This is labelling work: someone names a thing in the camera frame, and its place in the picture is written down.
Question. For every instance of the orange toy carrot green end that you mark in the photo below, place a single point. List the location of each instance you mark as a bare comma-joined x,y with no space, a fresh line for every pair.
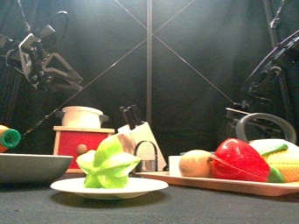
8,138

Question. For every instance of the yellow toy corn green husk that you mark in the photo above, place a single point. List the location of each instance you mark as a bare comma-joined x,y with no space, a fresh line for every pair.
286,164

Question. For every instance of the green starfruit half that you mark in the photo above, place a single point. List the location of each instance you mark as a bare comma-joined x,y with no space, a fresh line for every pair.
107,172
109,149

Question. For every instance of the red toy bell pepper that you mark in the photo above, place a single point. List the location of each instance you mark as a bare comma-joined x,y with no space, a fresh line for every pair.
238,160

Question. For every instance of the light wooden tray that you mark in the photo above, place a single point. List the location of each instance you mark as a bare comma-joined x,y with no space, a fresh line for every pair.
218,183

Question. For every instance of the beige toy onion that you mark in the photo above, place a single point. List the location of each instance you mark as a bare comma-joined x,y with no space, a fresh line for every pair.
195,163

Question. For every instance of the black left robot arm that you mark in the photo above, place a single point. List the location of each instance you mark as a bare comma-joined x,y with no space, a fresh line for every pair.
11,38

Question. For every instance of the grey vertical frame pole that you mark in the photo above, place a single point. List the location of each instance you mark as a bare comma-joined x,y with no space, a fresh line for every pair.
148,58

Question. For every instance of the green starfruit top half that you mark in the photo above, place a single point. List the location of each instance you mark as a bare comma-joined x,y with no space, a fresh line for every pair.
109,149

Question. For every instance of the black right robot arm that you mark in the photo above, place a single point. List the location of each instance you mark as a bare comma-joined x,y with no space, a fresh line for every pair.
276,62

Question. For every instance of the small white block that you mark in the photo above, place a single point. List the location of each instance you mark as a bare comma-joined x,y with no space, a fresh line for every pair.
174,164

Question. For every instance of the green starfruit bottom half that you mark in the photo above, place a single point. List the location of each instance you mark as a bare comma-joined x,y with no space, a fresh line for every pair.
107,172

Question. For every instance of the red wooden toy grinder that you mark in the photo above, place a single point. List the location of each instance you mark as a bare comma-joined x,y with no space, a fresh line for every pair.
72,141

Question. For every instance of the white round plate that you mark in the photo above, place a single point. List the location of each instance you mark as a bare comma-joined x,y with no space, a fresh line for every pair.
109,189

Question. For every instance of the white knife block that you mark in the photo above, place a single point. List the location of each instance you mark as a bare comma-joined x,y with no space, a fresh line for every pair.
146,140

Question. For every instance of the white toy pot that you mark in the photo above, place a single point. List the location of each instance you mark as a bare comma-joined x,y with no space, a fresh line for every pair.
81,117

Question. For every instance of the grey bowl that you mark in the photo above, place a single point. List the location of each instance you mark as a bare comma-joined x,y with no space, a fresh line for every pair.
31,167

